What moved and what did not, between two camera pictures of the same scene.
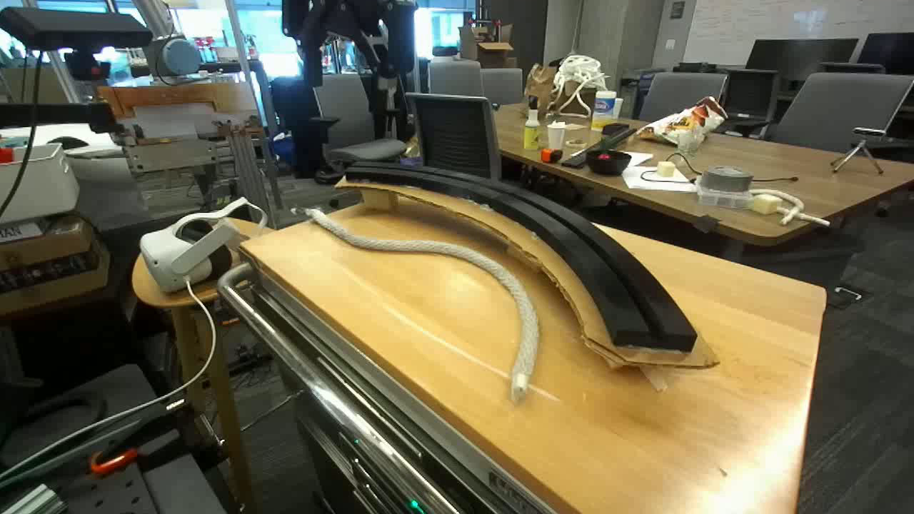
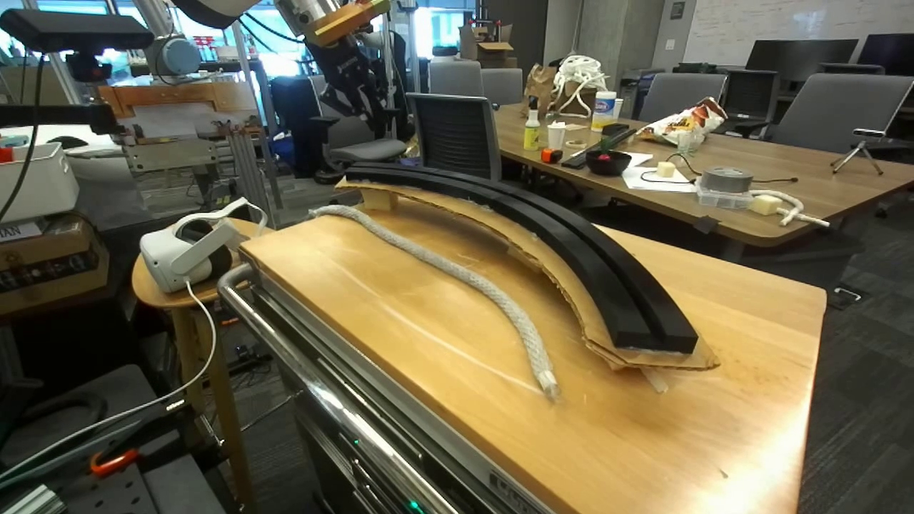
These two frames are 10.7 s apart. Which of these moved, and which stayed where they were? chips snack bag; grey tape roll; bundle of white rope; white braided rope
Moved: white braided rope
Stayed: grey tape roll; bundle of white rope; chips snack bag
